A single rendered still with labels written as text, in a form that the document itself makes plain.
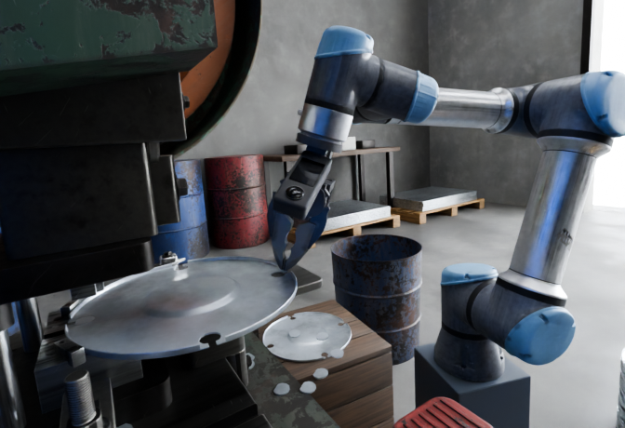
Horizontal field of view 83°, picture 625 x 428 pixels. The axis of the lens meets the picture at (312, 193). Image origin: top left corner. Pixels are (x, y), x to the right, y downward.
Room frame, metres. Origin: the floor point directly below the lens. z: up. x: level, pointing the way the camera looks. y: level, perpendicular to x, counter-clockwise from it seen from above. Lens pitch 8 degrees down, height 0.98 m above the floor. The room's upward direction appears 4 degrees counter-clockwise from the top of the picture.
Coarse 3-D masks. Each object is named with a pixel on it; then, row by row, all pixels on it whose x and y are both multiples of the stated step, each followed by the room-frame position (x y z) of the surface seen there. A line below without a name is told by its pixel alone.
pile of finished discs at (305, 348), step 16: (288, 320) 1.18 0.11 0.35; (304, 320) 1.17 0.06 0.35; (320, 320) 1.17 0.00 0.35; (336, 320) 1.16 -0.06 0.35; (272, 336) 1.08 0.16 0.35; (288, 336) 1.07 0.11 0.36; (304, 336) 1.06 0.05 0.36; (336, 336) 1.06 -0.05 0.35; (272, 352) 0.99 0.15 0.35; (288, 352) 0.99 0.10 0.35; (304, 352) 0.98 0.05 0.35; (320, 352) 0.98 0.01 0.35
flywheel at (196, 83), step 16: (224, 0) 0.85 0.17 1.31; (224, 16) 0.85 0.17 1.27; (224, 32) 0.85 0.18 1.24; (224, 48) 0.85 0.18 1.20; (208, 64) 0.82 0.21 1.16; (224, 64) 0.84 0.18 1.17; (192, 80) 0.80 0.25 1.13; (208, 80) 0.82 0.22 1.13; (192, 96) 0.80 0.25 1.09; (192, 112) 0.80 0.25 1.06
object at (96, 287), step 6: (102, 282) 0.40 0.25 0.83; (78, 288) 0.38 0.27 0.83; (84, 288) 0.38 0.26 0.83; (90, 288) 0.38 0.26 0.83; (96, 288) 0.39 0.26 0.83; (102, 288) 0.40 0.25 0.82; (72, 294) 0.37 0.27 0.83; (78, 294) 0.37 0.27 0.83; (84, 294) 0.38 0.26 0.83; (90, 294) 0.38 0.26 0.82; (96, 294) 0.38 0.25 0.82; (72, 300) 0.37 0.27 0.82
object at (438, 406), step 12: (420, 408) 0.26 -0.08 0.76; (432, 408) 0.26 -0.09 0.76; (444, 408) 0.25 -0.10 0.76; (456, 408) 0.25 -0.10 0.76; (408, 420) 0.25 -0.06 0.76; (420, 420) 0.25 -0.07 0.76; (432, 420) 0.25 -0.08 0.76; (444, 420) 0.24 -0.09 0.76; (456, 420) 0.24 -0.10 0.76; (468, 420) 0.24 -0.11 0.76; (480, 420) 0.24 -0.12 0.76
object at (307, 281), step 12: (276, 276) 0.51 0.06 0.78; (300, 276) 0.51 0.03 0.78; (312, 276) 0.50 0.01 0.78; (300, 288) 0.47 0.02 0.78; (312, 288) 0.48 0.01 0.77; (204, 336) 0.42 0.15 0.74; (216, 336) 0.43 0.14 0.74; (216, 348) 0.42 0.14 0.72; (228, 348) 0.43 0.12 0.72; (240, 348) 0.44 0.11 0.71; (192, 360) 0.41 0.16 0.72; (204, 360) 0.42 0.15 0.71; (216, 360) 0.42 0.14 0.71; (228, 360) 0.44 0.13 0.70; (240, 360) 0.44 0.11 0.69; (240, 372) 0.44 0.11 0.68
